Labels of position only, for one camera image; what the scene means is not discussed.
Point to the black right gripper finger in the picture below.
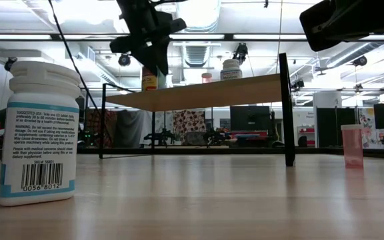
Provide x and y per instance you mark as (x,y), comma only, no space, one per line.
(352,20)

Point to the colourful floral poster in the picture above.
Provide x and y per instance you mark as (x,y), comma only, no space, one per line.
(370,133)

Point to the black round ceiling camera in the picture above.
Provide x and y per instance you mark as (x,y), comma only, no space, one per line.
(8,61)
(359,61)
(124,60)

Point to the black laptop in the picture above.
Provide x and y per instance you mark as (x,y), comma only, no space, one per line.
(1,116)

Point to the pink vial with white cap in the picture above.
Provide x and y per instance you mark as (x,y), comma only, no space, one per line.
(207,79)
(352,146)

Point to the red and blue bench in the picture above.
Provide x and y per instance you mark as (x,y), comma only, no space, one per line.
(248,135)

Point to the blue vial with white cap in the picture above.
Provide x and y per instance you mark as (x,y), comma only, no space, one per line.
(162,82)

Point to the black partition panel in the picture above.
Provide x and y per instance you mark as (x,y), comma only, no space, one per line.
(337,116)

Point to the black camera on pole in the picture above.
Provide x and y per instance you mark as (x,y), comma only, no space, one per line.
(241,51)

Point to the black background robot arm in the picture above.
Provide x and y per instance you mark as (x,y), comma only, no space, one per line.
(215,136)
(160,136)

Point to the white cloth with brown flowers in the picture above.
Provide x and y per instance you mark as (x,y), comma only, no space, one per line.
(188,121)

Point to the brown bottle with yellow cap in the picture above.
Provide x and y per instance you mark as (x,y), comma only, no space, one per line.
(149,83)

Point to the black aluminium table frame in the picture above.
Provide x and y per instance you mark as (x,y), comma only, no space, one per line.
(195,150)

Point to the wooden shelf with black legs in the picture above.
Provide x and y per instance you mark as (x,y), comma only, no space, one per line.
(212,93)

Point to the white melatonin bottle blue label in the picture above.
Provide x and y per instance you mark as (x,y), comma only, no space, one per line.
(231,71)
(38,133)

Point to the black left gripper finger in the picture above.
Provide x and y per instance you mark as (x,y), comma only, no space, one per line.
(147,55)
(162,56)

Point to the grey cloth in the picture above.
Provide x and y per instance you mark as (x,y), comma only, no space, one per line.
(130,128)

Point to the dark red patterned cloth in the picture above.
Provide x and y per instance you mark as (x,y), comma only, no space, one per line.
(93,128)

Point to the black overhead beam with lights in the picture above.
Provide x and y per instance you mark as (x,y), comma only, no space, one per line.
(228,36)

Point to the white shelf with red boxes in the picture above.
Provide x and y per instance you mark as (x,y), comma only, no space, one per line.
(307,135)

